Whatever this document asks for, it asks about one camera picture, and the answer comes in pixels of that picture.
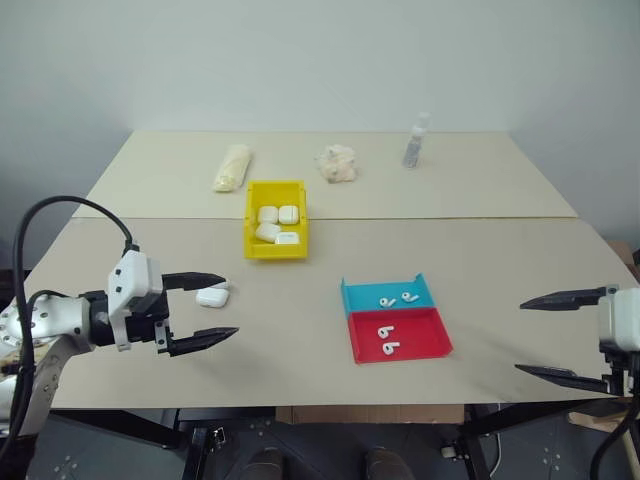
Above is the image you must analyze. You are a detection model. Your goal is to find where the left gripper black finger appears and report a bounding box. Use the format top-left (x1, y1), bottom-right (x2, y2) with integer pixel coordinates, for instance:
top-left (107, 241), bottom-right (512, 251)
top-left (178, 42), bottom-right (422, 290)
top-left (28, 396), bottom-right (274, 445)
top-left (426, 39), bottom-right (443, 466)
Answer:
top-left (154, 322), bottom-right (241, 358)
top-left (160, 271), bottom-right (227, 293)

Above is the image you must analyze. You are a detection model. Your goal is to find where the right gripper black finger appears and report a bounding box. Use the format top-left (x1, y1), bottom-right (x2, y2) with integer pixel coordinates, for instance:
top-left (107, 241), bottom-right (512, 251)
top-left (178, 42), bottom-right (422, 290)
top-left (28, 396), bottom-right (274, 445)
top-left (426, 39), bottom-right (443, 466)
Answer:
top-left (514, 363), bottom-right (612, 390)
top-left (519, 285), bottom-right (620, 312)

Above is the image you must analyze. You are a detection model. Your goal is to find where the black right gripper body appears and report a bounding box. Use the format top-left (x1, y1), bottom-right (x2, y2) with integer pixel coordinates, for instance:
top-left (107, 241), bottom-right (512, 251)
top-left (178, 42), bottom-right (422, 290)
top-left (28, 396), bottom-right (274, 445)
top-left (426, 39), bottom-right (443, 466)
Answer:
top-left (599, 339), bottom-right (640, 399)

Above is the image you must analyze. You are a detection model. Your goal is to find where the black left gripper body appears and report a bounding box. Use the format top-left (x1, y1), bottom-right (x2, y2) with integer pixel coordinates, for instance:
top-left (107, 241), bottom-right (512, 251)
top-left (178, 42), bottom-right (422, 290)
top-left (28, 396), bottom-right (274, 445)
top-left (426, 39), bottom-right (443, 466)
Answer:
top-left (127, 293), bottom-right (175, 348)

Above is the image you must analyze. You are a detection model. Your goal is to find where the open white charging case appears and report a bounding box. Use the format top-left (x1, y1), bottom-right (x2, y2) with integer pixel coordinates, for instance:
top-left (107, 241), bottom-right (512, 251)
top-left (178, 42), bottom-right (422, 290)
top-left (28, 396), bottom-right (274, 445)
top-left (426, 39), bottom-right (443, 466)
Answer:
top-left (195, 280), bottom-right (232, 308)

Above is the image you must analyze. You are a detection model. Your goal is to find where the yellow plastic bin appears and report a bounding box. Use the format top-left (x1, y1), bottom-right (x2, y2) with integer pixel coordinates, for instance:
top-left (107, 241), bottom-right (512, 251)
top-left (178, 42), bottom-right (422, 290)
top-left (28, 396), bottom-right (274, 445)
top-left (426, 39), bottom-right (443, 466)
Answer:
top-left (243, 179), bottom-right (312, 263)

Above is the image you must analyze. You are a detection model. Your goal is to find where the long bag of yellowish contents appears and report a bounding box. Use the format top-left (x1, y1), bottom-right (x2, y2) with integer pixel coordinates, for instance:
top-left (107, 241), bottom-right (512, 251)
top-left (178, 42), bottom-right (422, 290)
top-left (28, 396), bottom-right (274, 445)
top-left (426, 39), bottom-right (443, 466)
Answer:
top-left (211, 144), bottom-right (254, 195)

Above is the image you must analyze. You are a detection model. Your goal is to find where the red plastic tray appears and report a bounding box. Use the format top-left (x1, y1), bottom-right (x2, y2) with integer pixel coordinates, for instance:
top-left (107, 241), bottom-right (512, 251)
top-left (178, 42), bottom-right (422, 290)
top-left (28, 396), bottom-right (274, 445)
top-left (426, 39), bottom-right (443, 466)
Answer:
top-left (346, 306), bottom-right (455, 366)

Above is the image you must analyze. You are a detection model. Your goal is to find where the dark brown rounded shape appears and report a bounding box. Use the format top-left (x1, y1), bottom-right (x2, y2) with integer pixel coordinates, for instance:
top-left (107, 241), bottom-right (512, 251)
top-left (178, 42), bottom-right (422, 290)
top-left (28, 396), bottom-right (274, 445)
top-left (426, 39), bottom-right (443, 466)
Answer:
top-left (363, 447), bottom-right (407, 480)
top-left (243, 447), bottom-right (287, 480)

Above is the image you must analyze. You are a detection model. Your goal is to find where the blue plastic tray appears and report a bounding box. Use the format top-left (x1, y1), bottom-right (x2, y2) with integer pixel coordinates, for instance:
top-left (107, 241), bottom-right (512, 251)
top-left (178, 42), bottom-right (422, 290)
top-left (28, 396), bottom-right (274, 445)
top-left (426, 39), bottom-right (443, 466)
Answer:
top-left (340, 272), bottom-right (437, 321)

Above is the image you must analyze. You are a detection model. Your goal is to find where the clear plastic bottle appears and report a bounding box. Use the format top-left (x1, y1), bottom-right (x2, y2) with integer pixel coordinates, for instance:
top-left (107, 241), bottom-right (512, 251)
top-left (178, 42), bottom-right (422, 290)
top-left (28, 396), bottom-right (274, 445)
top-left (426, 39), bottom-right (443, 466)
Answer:
top-left (400, 111), bottom-right (432, 170)

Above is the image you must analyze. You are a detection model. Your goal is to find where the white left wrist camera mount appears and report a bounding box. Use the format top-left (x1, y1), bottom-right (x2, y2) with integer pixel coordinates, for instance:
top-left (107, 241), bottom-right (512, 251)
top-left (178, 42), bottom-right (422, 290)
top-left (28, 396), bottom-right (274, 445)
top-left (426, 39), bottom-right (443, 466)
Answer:
top-left (106, 249), bottom-right (165, 352)

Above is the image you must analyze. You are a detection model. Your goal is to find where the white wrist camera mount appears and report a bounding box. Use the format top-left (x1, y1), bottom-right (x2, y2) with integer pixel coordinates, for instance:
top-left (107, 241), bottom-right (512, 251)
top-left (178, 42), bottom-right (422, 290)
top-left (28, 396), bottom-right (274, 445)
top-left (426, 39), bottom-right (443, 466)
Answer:
top-left (106, 249), bottom-right (165, 352)
top-left (598, 285), bottom-right (640, 354)

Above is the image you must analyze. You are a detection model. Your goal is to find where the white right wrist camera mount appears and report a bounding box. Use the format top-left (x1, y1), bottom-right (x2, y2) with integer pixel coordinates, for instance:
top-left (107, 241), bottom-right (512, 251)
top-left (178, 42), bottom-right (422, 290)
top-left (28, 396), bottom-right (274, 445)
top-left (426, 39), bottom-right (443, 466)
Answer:
top-left (598, 285), bottom-right (640, 354)

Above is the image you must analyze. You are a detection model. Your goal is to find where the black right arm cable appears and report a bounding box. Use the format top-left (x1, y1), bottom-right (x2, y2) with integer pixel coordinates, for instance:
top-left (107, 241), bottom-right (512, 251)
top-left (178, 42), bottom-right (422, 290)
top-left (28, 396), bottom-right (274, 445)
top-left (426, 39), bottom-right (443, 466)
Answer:
top-left (589, 397), bottom-right (640, 480)

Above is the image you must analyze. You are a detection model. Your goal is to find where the black table frame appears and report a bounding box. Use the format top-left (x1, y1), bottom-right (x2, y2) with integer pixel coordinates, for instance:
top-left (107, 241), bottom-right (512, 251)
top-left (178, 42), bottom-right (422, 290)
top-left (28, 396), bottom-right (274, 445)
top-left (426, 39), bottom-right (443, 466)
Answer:
top-left (49, 399), bottom-right (640, 480)

